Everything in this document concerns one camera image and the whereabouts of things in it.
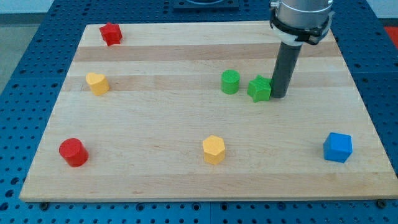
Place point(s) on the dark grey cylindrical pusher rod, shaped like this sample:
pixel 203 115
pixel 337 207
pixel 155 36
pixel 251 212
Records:
pixel 284 68

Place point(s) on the red star block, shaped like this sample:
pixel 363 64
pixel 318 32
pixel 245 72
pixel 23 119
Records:
pixel 111 33

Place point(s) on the green star block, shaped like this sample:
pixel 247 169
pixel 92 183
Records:
pixel 259 89

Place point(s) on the blue cube block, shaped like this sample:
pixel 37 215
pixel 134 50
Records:
pixel 337 147

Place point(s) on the yellow hexagon block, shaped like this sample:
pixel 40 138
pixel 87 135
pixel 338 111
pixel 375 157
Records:
pixel 213 149

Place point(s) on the red cylinder block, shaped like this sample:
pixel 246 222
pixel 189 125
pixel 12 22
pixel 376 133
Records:
pixel 73 152

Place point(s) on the green cylinder block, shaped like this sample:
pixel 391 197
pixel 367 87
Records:
pixel 230 82

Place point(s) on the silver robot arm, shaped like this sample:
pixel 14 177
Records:
pixel 296 22

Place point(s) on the light wooden board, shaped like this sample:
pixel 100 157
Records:
pixel 144 136

